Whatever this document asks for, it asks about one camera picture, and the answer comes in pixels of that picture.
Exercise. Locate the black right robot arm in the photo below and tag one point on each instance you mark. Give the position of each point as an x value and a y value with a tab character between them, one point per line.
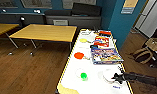
144	80

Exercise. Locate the yellow air hockey table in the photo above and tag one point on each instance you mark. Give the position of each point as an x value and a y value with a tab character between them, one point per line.
94	70

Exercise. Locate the brown backpack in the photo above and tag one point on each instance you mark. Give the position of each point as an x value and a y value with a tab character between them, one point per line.
144	53

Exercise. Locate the small blue game piece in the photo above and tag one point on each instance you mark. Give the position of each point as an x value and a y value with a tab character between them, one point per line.
94	46

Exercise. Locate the orange plastic bowl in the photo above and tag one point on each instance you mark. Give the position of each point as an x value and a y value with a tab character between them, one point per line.
79	55

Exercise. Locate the red and black game box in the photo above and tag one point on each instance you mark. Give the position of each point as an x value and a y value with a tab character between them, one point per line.
105	33

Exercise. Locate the yellow plastic bowl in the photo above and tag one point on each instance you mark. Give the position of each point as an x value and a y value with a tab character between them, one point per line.
83	40

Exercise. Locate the grey bench vent panel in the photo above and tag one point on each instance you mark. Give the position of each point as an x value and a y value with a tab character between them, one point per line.
60	22

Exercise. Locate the interior glass window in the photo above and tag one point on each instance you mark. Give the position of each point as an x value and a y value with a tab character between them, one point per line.
5	2
79	2
35	2

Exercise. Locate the long wooden table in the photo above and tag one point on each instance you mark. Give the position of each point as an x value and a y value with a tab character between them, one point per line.
44	33
4	28

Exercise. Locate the dark wall bench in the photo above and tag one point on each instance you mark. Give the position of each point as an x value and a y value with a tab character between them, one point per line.
80	16

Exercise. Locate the yellow wall sign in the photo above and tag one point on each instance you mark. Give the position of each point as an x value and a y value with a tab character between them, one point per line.
130	6

